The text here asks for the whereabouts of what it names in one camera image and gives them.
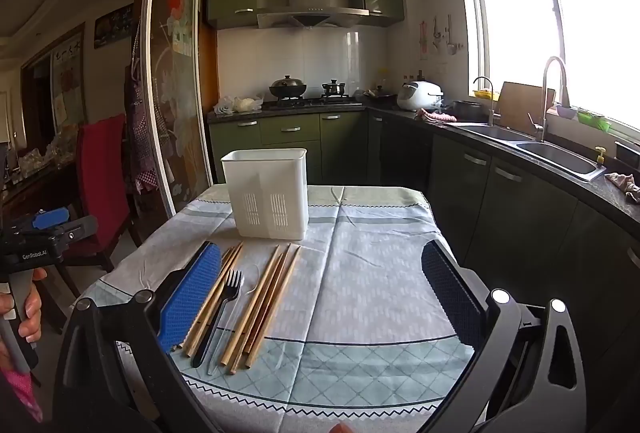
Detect wall hooks with utensils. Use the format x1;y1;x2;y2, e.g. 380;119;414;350
419;16;463;59

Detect green plastic bowls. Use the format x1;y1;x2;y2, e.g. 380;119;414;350
577;110;612;133

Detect white plastic bags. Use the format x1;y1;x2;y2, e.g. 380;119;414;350
214;94;265;115

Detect tall steel faucet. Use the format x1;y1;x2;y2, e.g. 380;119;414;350
527;56;571;143

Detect group of wooden chopsticks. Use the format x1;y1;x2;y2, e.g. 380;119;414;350
181;240;302;375

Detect black plastic fork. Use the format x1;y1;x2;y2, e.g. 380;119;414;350
191;269;244;368

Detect grey rag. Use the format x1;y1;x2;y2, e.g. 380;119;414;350
605;172;640;203

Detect person's left hand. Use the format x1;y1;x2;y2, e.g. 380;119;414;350
0;266;48;360

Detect dark cooking pot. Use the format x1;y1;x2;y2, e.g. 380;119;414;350
452;100;488;121

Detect white rice cooker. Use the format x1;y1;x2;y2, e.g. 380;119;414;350
396;81;445;111

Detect black gas stove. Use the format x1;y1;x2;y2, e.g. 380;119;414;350
272;96;363;108

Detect white plastic utensil basket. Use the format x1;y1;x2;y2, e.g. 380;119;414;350
220;148;309;241

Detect dark wall poster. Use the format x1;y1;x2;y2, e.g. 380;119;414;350
94;3;135;49

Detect wooden cutting board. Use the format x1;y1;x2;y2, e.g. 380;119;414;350
497;82;556;136

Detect flower print sliding glass door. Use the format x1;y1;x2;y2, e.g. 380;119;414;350
142;0;218;219

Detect steel double sink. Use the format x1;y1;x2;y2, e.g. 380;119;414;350
445;120;608;181

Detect green drawer base cabinet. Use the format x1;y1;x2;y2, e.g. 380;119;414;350
207;110;371;186

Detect kitchen window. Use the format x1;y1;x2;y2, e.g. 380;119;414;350
465;0;640;134

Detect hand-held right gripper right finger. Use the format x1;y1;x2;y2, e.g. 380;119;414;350
421;240;588;433

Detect red dish cloth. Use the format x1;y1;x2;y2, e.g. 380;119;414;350
415;108;458;123

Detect white wall calendar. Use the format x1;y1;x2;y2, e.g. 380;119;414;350
50;46;86;129

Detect small steel faucet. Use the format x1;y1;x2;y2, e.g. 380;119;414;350
472;76;501;126

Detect checked apron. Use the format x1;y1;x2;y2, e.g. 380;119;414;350
124;20;173;194

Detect black wok with lid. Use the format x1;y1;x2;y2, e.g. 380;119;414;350
269;74;307;101

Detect clear plastic spoon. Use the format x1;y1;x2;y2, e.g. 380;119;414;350
206;263;263;376

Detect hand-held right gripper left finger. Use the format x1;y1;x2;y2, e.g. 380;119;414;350
52;240;222;433

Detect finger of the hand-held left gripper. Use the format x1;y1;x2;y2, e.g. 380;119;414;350
47;216;99;250
10;208;71;237

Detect green sink base cabinet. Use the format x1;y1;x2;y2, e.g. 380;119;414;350
367;108;640;414

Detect red chair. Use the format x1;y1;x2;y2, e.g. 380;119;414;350
55;113;133;284

